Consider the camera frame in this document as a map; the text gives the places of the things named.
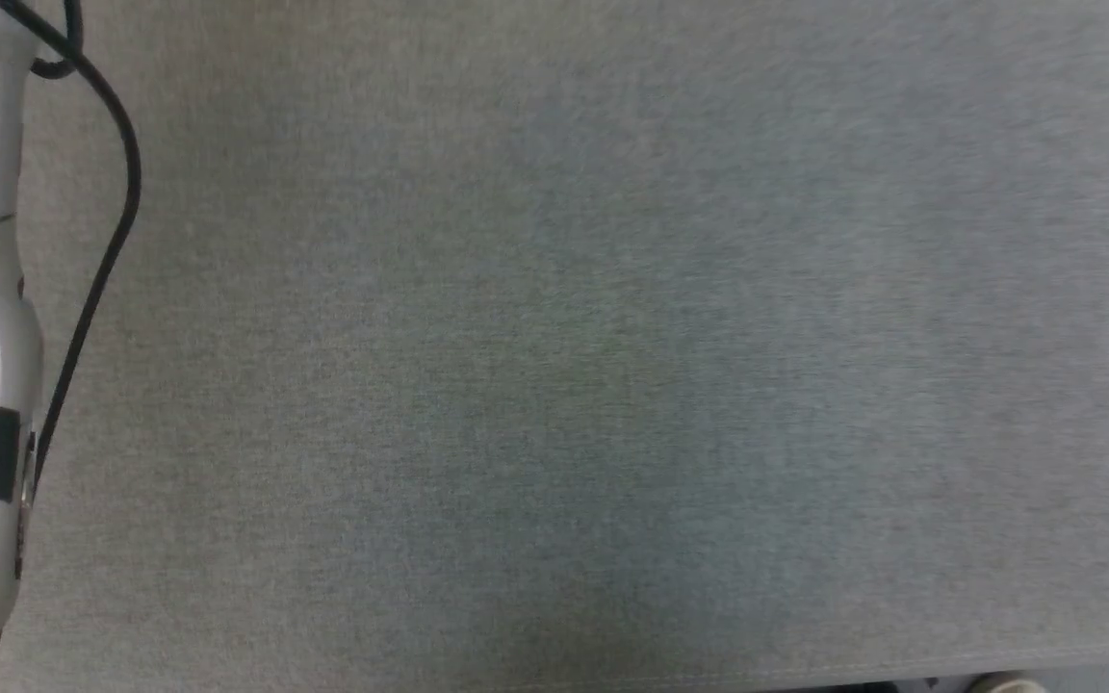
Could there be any grey fabric sofa cushion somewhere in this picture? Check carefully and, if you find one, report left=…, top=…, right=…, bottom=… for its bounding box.
left=0, top=0, right=1109, bottom=693

